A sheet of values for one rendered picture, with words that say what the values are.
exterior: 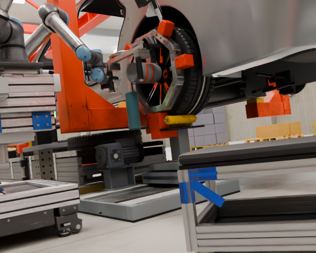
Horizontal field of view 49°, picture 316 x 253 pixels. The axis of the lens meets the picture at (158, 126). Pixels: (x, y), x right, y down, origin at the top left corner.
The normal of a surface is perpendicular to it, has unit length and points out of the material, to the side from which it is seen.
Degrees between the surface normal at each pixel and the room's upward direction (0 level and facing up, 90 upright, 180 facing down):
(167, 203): 90
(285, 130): 90
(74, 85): 90
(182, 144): 90
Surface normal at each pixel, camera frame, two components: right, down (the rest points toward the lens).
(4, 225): 0.52, -0.10
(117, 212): -0.78, 0.07
